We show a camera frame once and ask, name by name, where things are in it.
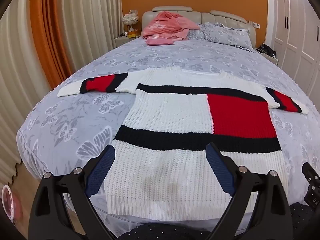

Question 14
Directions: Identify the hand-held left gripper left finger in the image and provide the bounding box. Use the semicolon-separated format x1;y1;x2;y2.
28;144;116;240

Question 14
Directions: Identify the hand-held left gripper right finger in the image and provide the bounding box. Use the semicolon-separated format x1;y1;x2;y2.
205;142;293;240

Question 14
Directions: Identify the white red black knit sweater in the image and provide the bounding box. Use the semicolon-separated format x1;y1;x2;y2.
57;66;309;217

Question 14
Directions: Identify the person's dark dotted clothing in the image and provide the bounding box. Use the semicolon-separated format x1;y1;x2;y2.
117;201;320;240

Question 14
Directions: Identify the bed with grey butterfly sheet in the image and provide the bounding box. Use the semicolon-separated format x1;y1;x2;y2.
16;39;320;222

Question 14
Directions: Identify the pink round container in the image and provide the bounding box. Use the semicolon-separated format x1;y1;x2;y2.
1;184;25;225

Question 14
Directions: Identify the white nightstand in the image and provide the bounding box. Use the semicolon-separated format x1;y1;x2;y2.
114;35;143;50
255;47;279;67

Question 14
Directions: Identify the beige curtain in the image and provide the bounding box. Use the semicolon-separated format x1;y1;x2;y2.
0;0;52;180

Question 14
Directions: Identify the black bag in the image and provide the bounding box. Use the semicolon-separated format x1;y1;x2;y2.
257;44;277;57

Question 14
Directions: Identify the grey butterfly pillow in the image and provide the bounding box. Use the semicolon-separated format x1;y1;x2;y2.
187;22;253;52

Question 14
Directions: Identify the folded pink cloth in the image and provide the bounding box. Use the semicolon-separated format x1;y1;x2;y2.
146;37;175;46

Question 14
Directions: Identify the orange curtain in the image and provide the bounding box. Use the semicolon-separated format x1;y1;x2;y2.
29;0;75;90

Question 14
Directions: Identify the white sheer curtain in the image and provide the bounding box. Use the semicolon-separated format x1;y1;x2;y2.
57;0;125;76

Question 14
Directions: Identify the white feather table lamp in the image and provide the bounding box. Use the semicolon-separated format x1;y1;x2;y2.
122;14;139;34

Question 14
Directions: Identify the pink blanket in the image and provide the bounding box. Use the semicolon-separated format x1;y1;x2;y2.
141;11;201;42

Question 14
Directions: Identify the beige padded headboard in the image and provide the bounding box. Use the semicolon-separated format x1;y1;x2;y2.
142;6;257;49

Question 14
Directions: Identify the white wardrobe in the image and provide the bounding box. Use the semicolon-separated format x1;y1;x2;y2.
266;0;320;97

